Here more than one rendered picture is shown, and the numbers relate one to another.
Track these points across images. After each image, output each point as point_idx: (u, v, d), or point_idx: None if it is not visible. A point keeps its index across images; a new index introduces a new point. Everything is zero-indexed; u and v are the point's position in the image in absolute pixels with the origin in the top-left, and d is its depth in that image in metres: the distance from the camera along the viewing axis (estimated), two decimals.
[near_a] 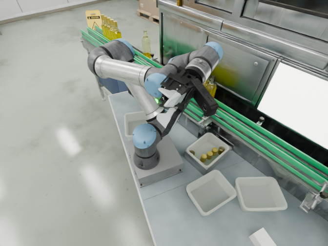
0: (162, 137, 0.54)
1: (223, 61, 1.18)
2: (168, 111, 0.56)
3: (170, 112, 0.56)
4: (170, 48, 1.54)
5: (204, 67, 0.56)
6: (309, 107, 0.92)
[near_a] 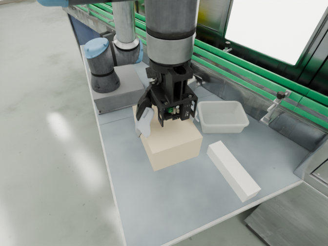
0: (138, 134, 0.46)
1: None
2: (151, 118, 0.40)
3: (151, 116, 0.40)
4: None
5: None
6: (272, 16, 0.87)
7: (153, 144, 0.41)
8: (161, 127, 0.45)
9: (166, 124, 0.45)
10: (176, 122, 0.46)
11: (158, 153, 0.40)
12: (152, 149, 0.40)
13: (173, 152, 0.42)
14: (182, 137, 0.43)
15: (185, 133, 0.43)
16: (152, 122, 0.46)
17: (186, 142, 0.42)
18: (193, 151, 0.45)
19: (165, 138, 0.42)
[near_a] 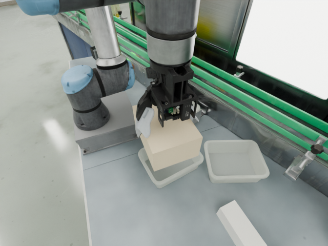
0: (138, 134, 0.46)
1: None
2: (151, 118, 0.40)
3: (151, 116, 0.40)
4: None
5: None
6: (298, 40, 0.69)
7: (153, 144, 0.41)
8: (161, 127, 0.45)
9: (166, 124, 0.45)
10: (176, 122, 0.46)
11: (158, 153, 0.40)
12: (152, 149, 0.40)
13: (173, 152, 0.42)
14: (182, 137, 0.43)
15: (185, 133, 0.43)
16: (152, 122, 0.46)
17: (186, 142, 0.42)
18: (193, 151, 0.45)
19: (165, 138, 0.42)
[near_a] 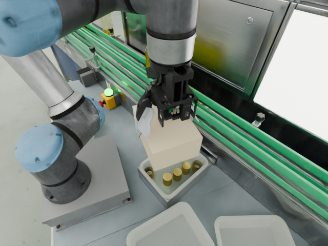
0: (138, 134, 0.46)
1: (199, 25, 0.74)
2: (151, 118, 0.40)
3: (151, 116, 0.40)
4: (134, 18, 1.11)
5: None
6: None
7: (153, 144, 0.41)
8: (161, 127, 0.45)
9: (166, 124, 0.45)
10: (176, 122, 0.46)
11: (158, 153, 0.40)
12: (152, 149, 0.40)
13: (173, 152, 0.42)
14: (182, 137, 0.43)
15: (185, 133, 0.43)
16: (152, 122, 0.46)
17: (186, 142, 0.42)
18: (193, 151, 0.45)
19: (165, 138, 0.42)
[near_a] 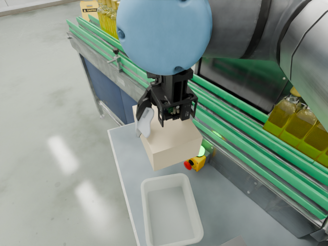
0: (138, 134, 0.46)
1: None
2: (151, 118, 0.40)
3: (151, 116, 0.40)
4: None
5: None
6: None
7: (153, 144, 0.41)
8: (161, 127, 0.45)
9: (166, 124, 0.45)
10: (176, 122, 0.46)
11: (158, 153, 0.40)
12: (152, 149, 0.40)
13: (173, 152, 0.42)
14: (182, 137, 0.43)
15: (185, 133, 0.43)
16: (152, 122, 0.46)
17: (186, 142, 0.42)
18: (193, 151, 0.45)
19: (165, 138, 0.42)
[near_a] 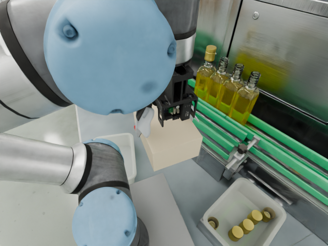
0: (138, 134, 0.46)
1: (272, 44, 0.61)
2: (151, 118, 0.40)
3: (151, 116, 0.40)
4: None
5: None
6: None
7: (153, 144, 0.41)
8: (161, 127, 0.45)
9: (166, 124, 0.45)
10: (176, 122, 0.46)
11: (158, 153, 0.40)
12: (152, 149, 0.40)
13: (173, 152, 0.42)
14: (182, 137, 0.43)
15: (185, 133, 0.43)
16: (152, 122, 0.46)
17: (186, 142, 0.42)
18: (193, 151, 0.45)
19: (165, 138, 0.42)
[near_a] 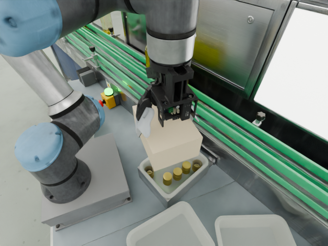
0: (138, 134, 0.46)
1: (199, 24, 0.74)
2: (151, 118, 0.40)
3: (151, 116, 0.40)
4: (134, 18, 1.10)
5: None
6: None
7: (153, 144, 0.41)
8: (161, 127, 0.45)
9: (166, 124, 0.45)
10: (176, 122, 0.46)
11: (158, 153, 0.40)
12: (152, 149, 0.40)
13: (173, 152, 0.42)
14: (182, 137, 0.43)
15: (185, 133, 0.43)
16: (152, 122, 0.46)
17: (186, 142, 0.42)
18: (193, 151, 0.45)
19: (165, 138, 0.42)
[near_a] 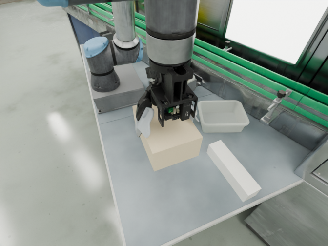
0: (138, 134, 0.46)
1: None
2: (151, 118, 0.40)
3: (151, 116, 0.40)
4: None
5: None
6: (272, 15, 0.86)
7: (153, 144, 0.41)
8: (161, 127, 0.45)
9: (166, 124, 0.45)
10: (176, 122, 0.46)
11: (158, 153, 0.40)
12: (152, 149, 0.40)
13: (173, 152, 0.42)
14: (182, 137, 0.43)
15: (185, 133, 0.43)
16: (152, 122, 0.46)
17: (186, 142, 0.42)
18: (193, 151, 0.45)
19: (165, 138, 0.42)
